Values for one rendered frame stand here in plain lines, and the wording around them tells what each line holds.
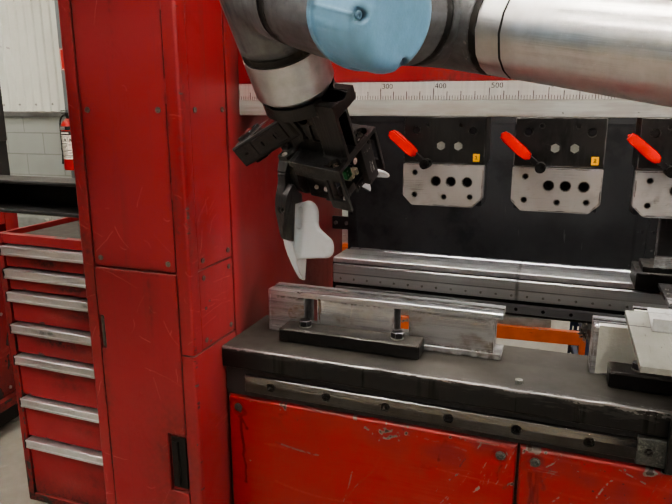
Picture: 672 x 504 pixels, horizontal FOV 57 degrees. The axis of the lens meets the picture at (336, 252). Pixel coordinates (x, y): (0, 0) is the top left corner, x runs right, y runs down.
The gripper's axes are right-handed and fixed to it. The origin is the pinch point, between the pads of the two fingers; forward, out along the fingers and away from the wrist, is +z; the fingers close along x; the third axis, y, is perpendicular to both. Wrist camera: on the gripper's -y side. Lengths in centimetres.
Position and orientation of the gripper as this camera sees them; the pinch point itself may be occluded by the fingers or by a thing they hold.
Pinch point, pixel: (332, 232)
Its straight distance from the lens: 72.4
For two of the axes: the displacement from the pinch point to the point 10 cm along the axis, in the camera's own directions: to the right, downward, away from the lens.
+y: 8.2, 2.3, -5.2
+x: 5.1, -7.0, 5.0
